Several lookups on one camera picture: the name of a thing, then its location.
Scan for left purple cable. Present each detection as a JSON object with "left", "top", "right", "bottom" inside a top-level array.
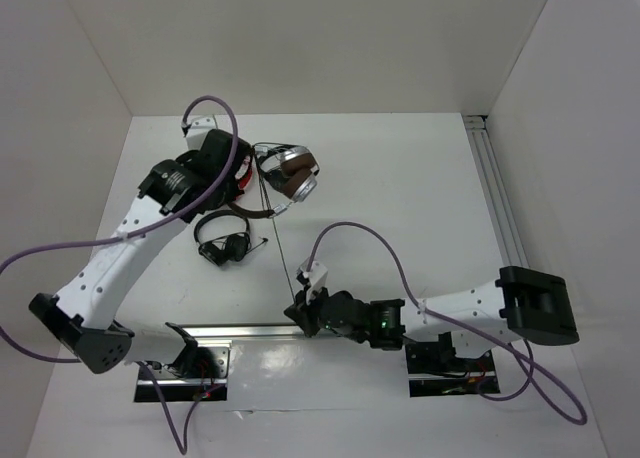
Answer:
[{"left": 0, "top": 95, "right": 239, "bottom": 364}]

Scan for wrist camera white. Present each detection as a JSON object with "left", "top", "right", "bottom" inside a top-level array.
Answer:
[
  {"left": 183, "top": 115, "right": 218, "bottom": 150},
  {"left": 296, "top": 258, "right": 328, "bottom": 303}
]

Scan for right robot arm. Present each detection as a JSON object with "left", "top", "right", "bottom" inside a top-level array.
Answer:
[{"left": 284, "top": 262, "right": 579, "bottom": 370}]

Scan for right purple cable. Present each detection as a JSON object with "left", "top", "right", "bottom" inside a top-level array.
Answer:
[{"left": 305, "top": 221, "right": 589, "bottom": 427}]

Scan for red headphones white cable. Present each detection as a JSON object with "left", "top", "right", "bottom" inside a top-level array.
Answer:
[{"left": 234, "top": 155, "right": 257, "bottom": 194}]

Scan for aluminium rail front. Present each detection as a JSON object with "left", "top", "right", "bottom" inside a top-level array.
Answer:
[{"left": 119, "top": 322, "right": 416, "bottom": 344}]

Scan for black headphones near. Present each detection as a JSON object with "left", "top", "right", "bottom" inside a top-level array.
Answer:
[{"left": 193, "top": 210, "right": 269, "bottom": 267}]

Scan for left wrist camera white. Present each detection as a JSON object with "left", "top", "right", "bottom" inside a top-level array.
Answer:
[{"left": 183, "top": 115, "right": 218, "bottom": 150}]

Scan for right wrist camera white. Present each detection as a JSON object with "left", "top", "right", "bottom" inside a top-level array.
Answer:
[{"left": 296, "top": 258, "right": 328, "bottom": 303}]

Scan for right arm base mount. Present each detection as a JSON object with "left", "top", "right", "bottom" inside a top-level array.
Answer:
[{"left": 404, "top": 342, "right": 500, "bottom": 398}]

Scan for aluminium rail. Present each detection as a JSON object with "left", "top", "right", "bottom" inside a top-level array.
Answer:
[
  {"left": 119, "top": 322, "right": 416, "bottom": 344},
  {"left": 462, "top": 115, "right": 529, "bottom": 268}
]

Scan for black headphones far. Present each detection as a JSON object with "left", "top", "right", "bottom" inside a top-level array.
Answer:
[{"left": 257, "top": 157, "right": 289, "bottom": 193}]

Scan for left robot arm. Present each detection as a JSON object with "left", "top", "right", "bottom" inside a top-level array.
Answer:
[{"left": 29, "top": 129, "right": 251, "bottom": 377}]

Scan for aluminium rail right side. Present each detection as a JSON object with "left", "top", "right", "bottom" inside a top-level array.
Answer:
[{"left": 462, "top": 115, "right": 529, "bottom": 268}]

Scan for brown silver headphones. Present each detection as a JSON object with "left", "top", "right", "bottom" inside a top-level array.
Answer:
[{"left": 229, "top": 143, "right": 320, "bottom": 219}]

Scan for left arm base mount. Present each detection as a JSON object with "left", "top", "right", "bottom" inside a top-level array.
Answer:
[{"left": 147, "top": 340, "right": 231, "bottom": 403}]

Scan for black headphones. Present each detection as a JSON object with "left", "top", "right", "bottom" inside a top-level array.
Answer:
[
  {"left": 193, "top": 210, "right": 269, "bottom": 267},
  {"left": 257, "top": 157, "right": 289, "bottom": 193}
]

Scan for purple cable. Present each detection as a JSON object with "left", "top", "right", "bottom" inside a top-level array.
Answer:
[
  {"left": 305, "top": 221, "right": 589, "bottom": 427},
  {"left": 0, "top": 95, "right": 239, "bottom": 364}
]

